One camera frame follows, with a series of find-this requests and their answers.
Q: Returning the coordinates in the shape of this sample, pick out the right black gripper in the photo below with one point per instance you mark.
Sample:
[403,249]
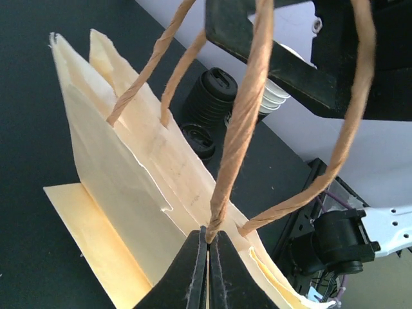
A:
[326,90]

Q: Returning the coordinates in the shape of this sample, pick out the cream paper bag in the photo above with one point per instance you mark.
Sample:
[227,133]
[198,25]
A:
[142,189]

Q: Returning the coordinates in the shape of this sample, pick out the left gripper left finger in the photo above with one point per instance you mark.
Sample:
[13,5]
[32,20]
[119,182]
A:
[183,286]

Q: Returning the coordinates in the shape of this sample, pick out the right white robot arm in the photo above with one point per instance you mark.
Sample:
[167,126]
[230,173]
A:
[373,222]

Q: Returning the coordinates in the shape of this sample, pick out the right white cup stack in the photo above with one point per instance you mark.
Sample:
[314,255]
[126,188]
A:
[273,96]

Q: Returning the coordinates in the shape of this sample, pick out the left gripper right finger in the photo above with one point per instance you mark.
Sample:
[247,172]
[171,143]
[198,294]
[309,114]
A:
[230,283]

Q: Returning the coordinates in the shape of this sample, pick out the single black lid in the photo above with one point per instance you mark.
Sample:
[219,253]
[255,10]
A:
[199,140]

